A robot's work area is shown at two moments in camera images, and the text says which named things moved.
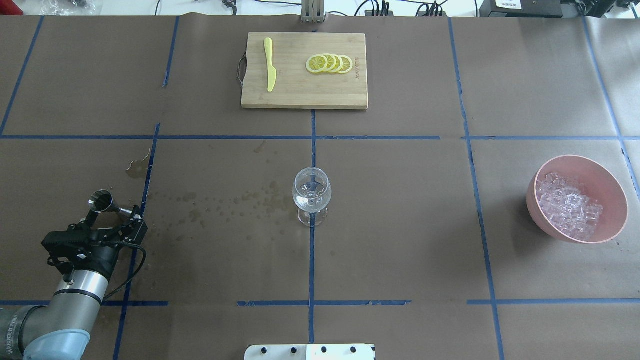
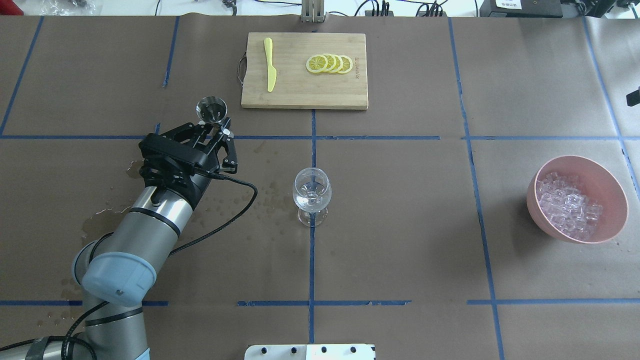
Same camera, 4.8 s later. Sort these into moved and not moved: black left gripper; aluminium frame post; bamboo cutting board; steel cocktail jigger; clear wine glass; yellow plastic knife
Moved: steel cocktail jigger; black left gripper
Not moved: aluminium frame post; bamboo cutting board; clear wine glass; yellow plastic knife
